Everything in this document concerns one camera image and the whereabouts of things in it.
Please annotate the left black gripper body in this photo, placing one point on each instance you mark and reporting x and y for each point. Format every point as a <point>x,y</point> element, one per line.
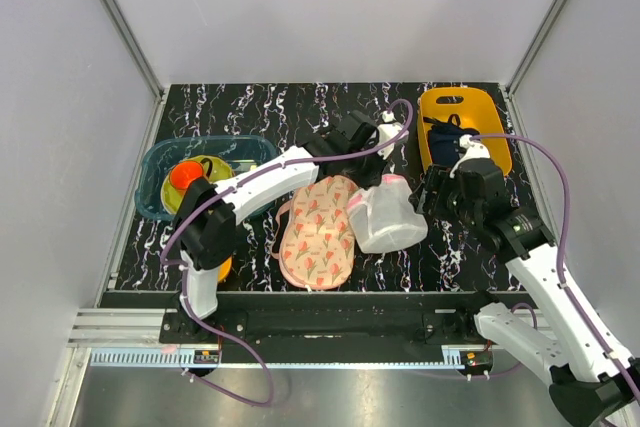
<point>364,168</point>

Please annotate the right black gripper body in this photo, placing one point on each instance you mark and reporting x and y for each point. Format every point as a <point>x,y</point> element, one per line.
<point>448,204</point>

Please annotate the white mesh laundry bag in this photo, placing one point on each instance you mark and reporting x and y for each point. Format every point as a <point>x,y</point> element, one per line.
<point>383,219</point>

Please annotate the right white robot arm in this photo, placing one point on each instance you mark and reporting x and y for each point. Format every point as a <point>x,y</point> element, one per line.
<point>588,373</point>

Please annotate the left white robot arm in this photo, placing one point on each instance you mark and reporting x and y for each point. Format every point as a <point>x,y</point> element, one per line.
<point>205,225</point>

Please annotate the navy blue bra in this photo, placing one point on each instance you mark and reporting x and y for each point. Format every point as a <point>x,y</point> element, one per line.
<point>443,139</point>

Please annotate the yellow plastic basket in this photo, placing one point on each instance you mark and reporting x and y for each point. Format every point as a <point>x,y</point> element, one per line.
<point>467,107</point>

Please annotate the teal transparent plastic bin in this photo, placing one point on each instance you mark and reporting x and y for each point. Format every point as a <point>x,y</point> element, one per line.
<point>243,153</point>

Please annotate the green dotted plate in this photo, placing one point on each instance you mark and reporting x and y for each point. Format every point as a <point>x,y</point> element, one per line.
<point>216,170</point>

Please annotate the orange plastic cup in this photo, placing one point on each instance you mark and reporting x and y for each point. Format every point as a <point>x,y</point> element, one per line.
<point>185,173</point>

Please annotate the orange plastic bowl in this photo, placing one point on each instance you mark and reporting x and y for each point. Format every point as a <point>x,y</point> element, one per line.
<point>225,270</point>

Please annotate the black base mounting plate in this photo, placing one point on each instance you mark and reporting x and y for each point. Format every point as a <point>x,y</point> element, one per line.
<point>346,328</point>

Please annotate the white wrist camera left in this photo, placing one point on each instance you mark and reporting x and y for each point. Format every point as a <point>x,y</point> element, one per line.
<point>390,133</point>

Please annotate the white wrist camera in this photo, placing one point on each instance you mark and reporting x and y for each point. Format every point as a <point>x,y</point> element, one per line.
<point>390,133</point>
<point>469,149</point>

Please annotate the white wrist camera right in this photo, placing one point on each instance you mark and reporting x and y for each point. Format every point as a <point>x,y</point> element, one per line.
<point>469,149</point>

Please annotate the aluminium frame rail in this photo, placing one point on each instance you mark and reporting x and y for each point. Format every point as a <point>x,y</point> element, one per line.
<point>132,46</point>

